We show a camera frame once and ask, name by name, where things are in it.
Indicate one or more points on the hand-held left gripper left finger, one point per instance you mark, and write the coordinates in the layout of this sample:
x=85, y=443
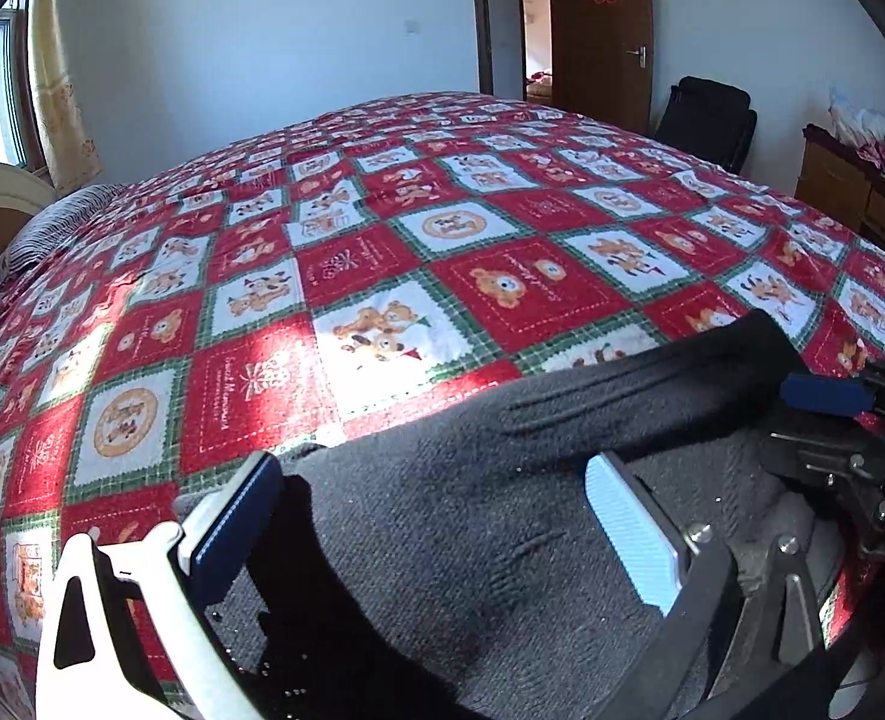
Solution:
x=236, y=517

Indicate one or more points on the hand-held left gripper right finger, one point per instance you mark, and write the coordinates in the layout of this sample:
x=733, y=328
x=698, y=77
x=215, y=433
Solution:
x=630, y=532

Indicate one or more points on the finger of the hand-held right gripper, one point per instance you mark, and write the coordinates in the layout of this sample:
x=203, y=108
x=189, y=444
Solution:
x=825, y=394
x=810, y=454

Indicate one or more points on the black pants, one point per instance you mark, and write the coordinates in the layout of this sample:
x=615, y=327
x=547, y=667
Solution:
x=450, y=502

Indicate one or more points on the wooden cabinet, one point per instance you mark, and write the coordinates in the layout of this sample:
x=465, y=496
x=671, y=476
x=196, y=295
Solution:
x=855, y=191

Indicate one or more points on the white and pink cloth pile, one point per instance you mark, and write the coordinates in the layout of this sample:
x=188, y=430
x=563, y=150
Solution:
x=862, y=127

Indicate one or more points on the black chair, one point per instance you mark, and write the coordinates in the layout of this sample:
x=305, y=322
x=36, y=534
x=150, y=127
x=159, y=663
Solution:
x=705, y=120

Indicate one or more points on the red checked printed bedspread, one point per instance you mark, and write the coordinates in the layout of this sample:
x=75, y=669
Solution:
x=487, y=240

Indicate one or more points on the grey striped pillow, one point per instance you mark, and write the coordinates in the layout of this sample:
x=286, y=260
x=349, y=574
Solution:
x=45, y=232

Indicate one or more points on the brown wooden door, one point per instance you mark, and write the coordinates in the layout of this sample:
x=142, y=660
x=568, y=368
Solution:
x=600, y=67

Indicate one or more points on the cream wooden headboard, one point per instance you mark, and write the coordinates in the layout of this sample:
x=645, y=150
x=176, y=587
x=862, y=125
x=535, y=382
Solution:
x=0, y=184

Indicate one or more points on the gold patterned curtain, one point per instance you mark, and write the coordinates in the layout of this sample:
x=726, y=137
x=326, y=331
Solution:
x=60, y=90

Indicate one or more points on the window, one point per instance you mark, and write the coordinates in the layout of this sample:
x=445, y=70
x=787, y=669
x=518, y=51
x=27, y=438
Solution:
x=0, y=82

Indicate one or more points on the dark door frame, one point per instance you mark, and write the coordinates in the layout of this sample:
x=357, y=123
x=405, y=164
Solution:
x=484, y=15

